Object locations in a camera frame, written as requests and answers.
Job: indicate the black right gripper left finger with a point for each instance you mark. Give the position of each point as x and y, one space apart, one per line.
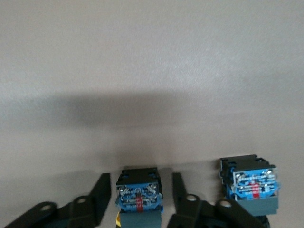
99 197

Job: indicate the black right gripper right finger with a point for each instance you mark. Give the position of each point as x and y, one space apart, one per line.
180 197

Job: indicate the push button with blue block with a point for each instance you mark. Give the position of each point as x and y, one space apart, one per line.
139 190
251 185

